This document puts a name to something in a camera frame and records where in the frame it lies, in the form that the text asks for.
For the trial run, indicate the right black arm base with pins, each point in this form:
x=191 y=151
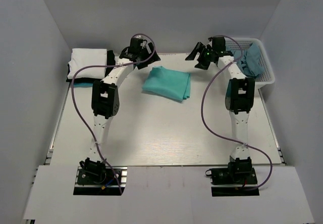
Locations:
x=225 y=185

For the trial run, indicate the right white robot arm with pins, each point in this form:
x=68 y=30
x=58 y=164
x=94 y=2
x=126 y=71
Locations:
x=239 y=97

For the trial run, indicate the white plastic basket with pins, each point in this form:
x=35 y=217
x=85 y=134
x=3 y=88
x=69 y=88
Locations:
x=267 y=77

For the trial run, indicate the folded teal t shirt bottom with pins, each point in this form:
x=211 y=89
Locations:
x=82 y=85

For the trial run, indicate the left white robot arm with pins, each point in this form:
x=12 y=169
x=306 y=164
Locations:
x=105 y=93

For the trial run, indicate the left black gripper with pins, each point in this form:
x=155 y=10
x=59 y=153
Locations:
x=155 y=57

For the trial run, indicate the teal green t shirt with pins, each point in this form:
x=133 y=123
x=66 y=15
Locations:
x=172 y=84

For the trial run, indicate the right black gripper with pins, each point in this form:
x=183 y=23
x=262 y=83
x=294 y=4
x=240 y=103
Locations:
x=201 y=48

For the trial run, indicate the grey blue crumpled t shirt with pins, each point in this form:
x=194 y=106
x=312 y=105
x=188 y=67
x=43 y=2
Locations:
x=248 y=60

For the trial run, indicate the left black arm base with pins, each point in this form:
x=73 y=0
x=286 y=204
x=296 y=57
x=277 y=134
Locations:
x=87 y=184

